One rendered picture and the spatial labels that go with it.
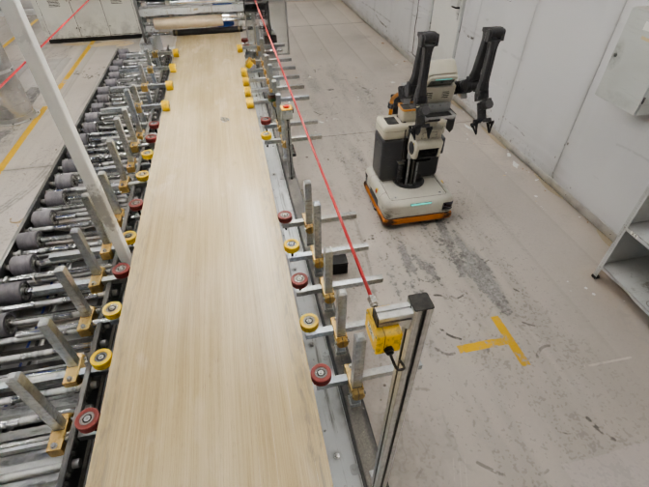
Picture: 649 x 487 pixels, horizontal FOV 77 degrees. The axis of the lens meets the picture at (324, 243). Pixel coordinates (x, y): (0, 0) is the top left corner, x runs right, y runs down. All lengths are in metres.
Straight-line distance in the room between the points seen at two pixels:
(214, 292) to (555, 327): 2.32
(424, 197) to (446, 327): 1.17
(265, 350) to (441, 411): 1.29
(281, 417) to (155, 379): 0.51
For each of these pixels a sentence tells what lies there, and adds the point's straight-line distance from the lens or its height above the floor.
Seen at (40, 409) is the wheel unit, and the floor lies 0.98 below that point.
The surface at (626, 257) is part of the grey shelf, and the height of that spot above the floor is 0.16.
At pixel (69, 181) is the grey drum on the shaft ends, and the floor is 0.84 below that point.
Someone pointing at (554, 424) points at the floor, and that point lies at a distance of 2.82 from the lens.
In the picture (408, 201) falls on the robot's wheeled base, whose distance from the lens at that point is 3.52.
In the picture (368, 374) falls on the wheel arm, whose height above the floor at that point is 0.84.
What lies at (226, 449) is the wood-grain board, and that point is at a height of 0.90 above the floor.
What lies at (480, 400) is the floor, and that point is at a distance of 2.73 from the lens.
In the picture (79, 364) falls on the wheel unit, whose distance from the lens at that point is 1.97.
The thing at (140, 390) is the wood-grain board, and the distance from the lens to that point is 1.73.
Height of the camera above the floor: 2.29
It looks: 42 degrees down
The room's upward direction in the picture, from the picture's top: straight up
